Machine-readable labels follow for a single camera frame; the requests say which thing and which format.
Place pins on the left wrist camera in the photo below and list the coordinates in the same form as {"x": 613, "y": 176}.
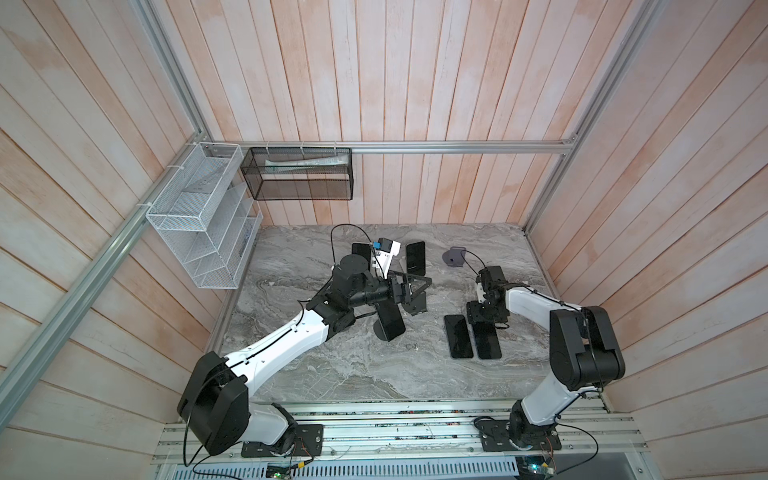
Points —
{"x": 384, "y": 250}

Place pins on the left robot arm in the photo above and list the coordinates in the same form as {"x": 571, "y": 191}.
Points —
{"x": 215, "y": 404}

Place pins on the front middle black stand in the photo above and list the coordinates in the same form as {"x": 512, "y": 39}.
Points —
{"x": 379, "y": 331}

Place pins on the purple grey phone stand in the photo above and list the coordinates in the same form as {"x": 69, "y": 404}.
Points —
{"x": 455, "y": 257}

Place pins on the black stand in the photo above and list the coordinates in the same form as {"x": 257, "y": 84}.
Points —
{"x": 379, "y": 331}
{"x": 416, "y": 304}

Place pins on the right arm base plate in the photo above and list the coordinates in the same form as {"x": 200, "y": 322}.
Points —
{"x": 513, "y": 435}

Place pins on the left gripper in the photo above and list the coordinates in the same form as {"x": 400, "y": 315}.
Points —
{"x": 404, "y": 294}

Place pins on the black mesh basket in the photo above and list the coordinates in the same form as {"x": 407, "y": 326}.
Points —
{"x": 299, "y": 173}

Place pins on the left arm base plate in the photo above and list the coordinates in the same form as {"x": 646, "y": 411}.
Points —
{"x": 302, "y": 440}

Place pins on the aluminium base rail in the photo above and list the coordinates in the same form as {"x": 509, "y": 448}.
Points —
{"x": 412, "y": 429}

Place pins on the front right black stand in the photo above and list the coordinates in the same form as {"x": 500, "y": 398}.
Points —
{"x": 416, "y": 304}

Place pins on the white wire shelf rack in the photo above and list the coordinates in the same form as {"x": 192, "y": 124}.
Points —
{"x": 206, "y": 217}

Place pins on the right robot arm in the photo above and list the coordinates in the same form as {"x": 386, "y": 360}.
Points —
{"x": 584, "y": 353}

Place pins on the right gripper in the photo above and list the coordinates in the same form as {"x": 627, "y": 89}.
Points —
{"x": 474, "y": 314}

